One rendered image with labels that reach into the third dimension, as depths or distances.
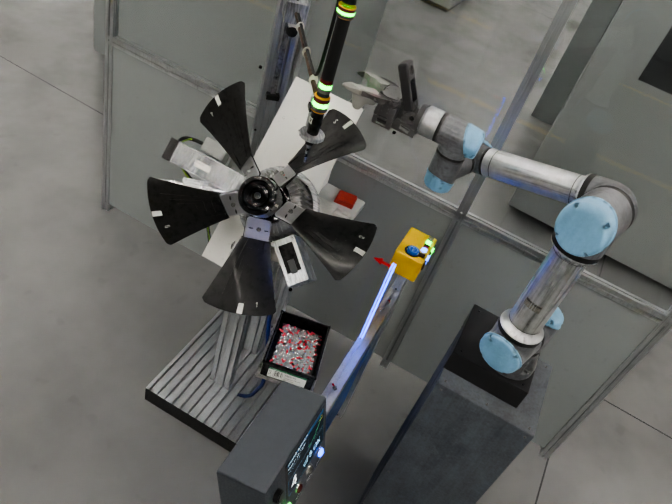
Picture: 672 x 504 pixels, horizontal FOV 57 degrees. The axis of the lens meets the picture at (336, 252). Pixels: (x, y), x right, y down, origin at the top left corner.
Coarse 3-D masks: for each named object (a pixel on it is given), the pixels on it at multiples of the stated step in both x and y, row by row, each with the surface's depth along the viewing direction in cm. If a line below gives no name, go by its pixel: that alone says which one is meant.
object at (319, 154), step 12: (324, 120) 193; (348, 120) 187; (324, 132) 189; (336, 132) 186; (348, 132) 184; (360, 132) 183; (324, 144) 185; (336, 144) 183; (348, 144) 181; (360, 144) 180; (300, 156) 188; (312, 156) 184; (324, 156) 182; (336, 156) 180; (300, 168) 184
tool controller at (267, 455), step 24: (288, 384) 135; (264, 408) 130; (288, 408) 130; (312, 408) 130; (264, 432) 125; (288, 432) 125; (312, 432) 130; (240, 456) 120; (264, 456) 120; (288, 456) 121; (312, 456) 134; (240, 480) 116; (264, 480) 116; (288, 480) 124
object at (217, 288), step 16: (240, 240) 184; (256, 240) 187; (240, 256) 185; (256, 256) 188; (224, 272) 183; (240, 272) 185; (256, 272) 188; (208, 288) 183; (224, 288) 184; (240, 288) 186; (256, 288) 188; (272, 288) 191; (224, 304) 184; (272, 304) 191
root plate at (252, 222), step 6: (246, 222) 185; (252, 222) 187; (258, 222) 188; (264, 222) 189; (270, 222) 191; (246, 228) 185; (264, 228) 190; (270, 228) 191; (246, 234) 186; (252, 234) 187; (258, 234) 188; (264, 234) 190; (264, 240) 190
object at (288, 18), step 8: (288, 0) 201; (296, 0) 203; (304, 0) 205; (288, 8) 202; (296, 8) 203; (304, 8) 203; (288, 16) 204; (304, 16) 205; (296, 24) 206; (304, 24) 207
